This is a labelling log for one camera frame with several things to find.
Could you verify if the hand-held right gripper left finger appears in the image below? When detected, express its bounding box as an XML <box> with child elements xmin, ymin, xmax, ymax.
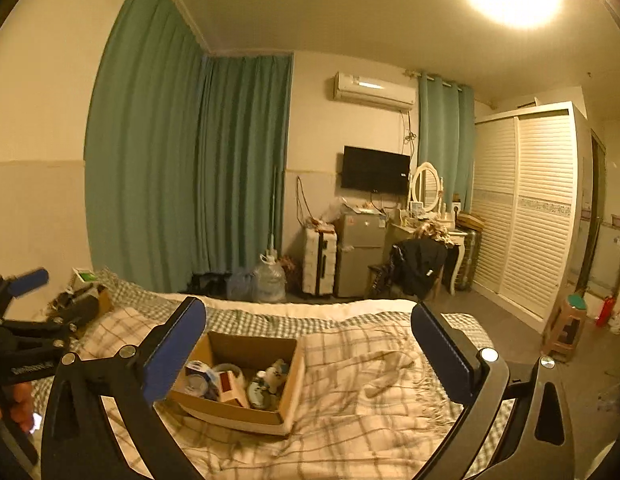
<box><xmin>40</xmin><ymin>296</ymin><xmax>211</xmax><ymax>480</ymax></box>

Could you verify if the wide green curtain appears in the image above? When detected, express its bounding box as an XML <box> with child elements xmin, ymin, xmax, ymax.
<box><xmin>84</xmin><ymin>0</ymin><xmax>207</xmax><ymax>293</ymax></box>

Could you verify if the black wall television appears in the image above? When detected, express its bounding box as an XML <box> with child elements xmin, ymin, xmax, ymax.
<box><xmin>341</xmin><ymin>145</ymin><xmax>411</xmax><ymax>194</ymax></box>

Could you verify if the white oval mirror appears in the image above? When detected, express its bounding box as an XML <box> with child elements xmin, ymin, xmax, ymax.
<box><xmin>410</xmin><ymin>161</ymin><xmax>441</xmax><ymax>213</ymax></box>

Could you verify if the brown suitcase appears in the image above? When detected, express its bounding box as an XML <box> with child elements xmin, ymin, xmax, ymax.
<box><xmin>455</xmin><ymin>214</ymin><xmax>486</xmax><ymax>292</ymax></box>

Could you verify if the red fire extinguisher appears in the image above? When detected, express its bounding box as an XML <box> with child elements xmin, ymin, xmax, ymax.
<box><xmin>596</xmin><ymin>296</ymin><xmax>616</xmax><ymax>329</ymax></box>

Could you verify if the large water bottle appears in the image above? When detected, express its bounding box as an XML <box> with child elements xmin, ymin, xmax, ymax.
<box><xmin>252</xmin><ymin>255</ymin><xmax>287</xmax><ymax>304</ymax></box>

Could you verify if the person's left hand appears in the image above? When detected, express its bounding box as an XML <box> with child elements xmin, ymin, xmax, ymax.
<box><xmin>0</xmin><ymin>381</ymin><xmax>36</xmax><ymax>435</ymax></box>

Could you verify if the black jacket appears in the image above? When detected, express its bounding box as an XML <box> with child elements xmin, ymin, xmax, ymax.
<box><xmin>390</xmin><ymin>237</ymin><xmax>449</xmax><ymax>299</ymax></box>

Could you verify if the white tape roll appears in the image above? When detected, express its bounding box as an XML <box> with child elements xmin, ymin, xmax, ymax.
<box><xmin>246</xmin><ymin>381</ymin><xmax>281</xmax><ymax>410</ymax></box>

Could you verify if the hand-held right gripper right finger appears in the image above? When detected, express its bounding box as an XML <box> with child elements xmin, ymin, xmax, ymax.
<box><xmin>410</xmin><ymin>301</ymin><xmax>576</xmax><ymax>480</ymax></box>

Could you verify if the narrow green curtain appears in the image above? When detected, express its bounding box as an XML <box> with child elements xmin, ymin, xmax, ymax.
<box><xmin>417</xmin><ymin>72</ymin><xmax>476</xmax><ymax>207</ymax></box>

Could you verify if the red label medicine box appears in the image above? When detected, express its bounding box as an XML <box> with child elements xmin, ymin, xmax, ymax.
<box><xmin>217</xmin><ymin>371</ymin><xmax>251</xmax><ymax>409</ymax></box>

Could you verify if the white louvered wardrobe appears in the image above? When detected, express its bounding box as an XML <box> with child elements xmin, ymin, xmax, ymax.
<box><xmin>472</xmin><ymin>101</ymin><xmax>591</xmax><ymax>333</ymax></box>

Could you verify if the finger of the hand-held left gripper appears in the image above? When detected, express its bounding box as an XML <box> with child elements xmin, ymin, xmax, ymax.
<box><xmin>2</xmin><ymin>294</ymin><xmax>101</xmax><ymax>346</ymax></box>
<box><xmin>0</xmin><ymin>267</ymin><xmax>50</xmax><ymax>322</ymax></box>

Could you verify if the white air conditioner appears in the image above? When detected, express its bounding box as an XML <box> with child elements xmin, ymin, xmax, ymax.
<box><xmin>332</xmin><ymin>71</ymin><xmax>419</xmax><ymax>110</ymax></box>

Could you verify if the white pole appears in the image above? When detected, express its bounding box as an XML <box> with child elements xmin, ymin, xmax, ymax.
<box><xmin>269</xmin><ymin>165</ymin><xmax>279</xmax><ymax>262</ymax></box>

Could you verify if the plaid blanket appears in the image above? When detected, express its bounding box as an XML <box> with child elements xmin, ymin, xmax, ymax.
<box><xmin>34</xmin><ymin>306</ymin><xmax>491</xmax><ymax>480</ymax></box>

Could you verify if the dark chair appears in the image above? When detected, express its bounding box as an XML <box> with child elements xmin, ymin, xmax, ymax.
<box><xmin>367</xmin><ymin>262</ymin><xmax>393</xmax><ymax>297</ymax></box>

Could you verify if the small cardboard box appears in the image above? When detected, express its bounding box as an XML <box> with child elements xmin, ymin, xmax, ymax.
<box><xmin>46</xmin><ymin>282</ymin><xmax>114</xmax><ymax>335</ymax></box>

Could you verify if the white suitcase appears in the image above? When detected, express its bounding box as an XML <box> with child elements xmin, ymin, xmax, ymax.
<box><xmin>302</xmin><ymin>225</ymin><xmax>339</xmax><ymax>296</ymax></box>

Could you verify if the clear plastic bag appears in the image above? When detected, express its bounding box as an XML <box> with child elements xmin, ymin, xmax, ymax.
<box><xmin>326</xmin><ymin>199</ymin><xmax>357</xmax><ymax>224</ymax></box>

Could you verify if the bed with striped sheet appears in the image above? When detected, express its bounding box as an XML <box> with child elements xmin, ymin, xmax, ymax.
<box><xmin>30</xmin><ymin>267</ymin><xmax>521</xmax><ymax>480</ymax></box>

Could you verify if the white dressing table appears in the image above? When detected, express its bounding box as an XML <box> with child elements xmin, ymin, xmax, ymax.
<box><xmin>390</xmin><ymin>211</ymin><xmax>472</xmax><ymax>294</ymax></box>

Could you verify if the brown plastic stool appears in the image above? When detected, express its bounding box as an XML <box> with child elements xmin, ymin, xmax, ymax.
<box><xmin>542</xmin><ymin>294</ymin><xmax>589</xmax><ymax>362</ymax></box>

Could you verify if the silver small fridge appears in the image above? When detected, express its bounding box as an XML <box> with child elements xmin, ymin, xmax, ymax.
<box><xmin>335</xmin><ymin>209</ymin><xmax>389</xmax><ymax>298</ymax></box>

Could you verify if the blue plastic bag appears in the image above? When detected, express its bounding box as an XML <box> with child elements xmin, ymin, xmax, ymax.
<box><xmin>225</xmin><ymin>267</ymin><xmax>258</xmax><ymax>302</ymax></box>

